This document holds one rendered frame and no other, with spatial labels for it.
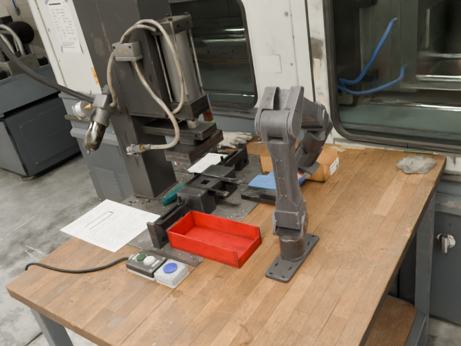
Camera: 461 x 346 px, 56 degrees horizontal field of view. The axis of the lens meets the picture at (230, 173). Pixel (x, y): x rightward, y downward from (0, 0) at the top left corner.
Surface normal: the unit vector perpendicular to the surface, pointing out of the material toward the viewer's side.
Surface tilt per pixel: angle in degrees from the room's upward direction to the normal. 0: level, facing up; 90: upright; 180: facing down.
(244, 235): 90
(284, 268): 0
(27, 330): 0
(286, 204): 91
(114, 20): 90
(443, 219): 90
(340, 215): 0
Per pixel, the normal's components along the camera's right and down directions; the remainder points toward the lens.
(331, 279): -0.17, -0.87
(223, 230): -0.55, 0.47
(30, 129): 0.78, 0.16
